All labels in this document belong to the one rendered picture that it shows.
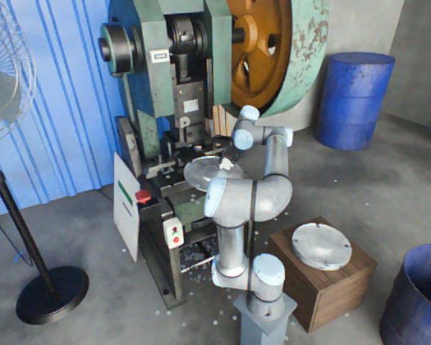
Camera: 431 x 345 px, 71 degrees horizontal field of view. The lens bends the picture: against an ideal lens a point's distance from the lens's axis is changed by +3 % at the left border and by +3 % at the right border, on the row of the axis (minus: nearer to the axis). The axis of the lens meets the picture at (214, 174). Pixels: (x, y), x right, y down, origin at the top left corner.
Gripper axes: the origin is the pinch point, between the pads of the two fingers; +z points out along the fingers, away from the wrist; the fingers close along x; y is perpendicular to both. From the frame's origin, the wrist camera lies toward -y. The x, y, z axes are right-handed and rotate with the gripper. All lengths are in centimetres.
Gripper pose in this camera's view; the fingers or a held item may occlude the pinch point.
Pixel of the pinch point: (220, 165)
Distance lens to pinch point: 145.6
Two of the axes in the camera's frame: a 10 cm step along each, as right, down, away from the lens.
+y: 7.7, 5.9, -2.3
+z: -3.0, 6.6, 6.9
